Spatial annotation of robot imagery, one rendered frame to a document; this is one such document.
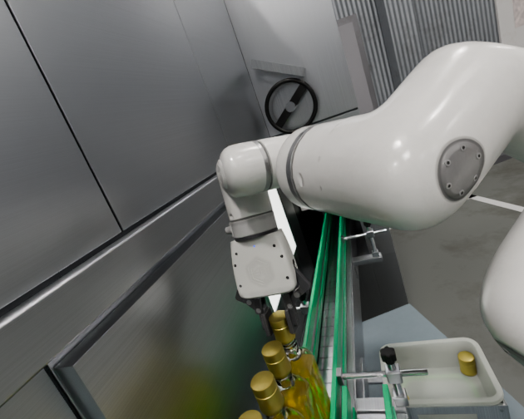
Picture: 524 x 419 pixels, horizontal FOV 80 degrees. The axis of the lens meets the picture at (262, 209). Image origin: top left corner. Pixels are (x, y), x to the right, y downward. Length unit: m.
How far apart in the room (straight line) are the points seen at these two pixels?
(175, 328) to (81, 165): 0.27
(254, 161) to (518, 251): 0.30
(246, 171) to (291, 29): 1.01
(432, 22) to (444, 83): 4.18
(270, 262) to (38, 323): 0.30
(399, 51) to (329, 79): 2.68
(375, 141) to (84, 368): 0.35
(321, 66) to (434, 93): 1.12
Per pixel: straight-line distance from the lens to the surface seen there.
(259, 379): 0.48
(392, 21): 4.00
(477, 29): 4.71
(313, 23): 1.36
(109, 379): 0.43
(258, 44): 1.39
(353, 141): 0.22
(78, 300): 0.41
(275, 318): 0.55
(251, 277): 0.52
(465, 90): 0.23
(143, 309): 0.46
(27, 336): 0.38
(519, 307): 0.20
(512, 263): 0.22
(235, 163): 0.41
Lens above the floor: 1.48
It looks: 15 degrees down
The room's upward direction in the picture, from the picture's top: 20 degrees counter-clockwise
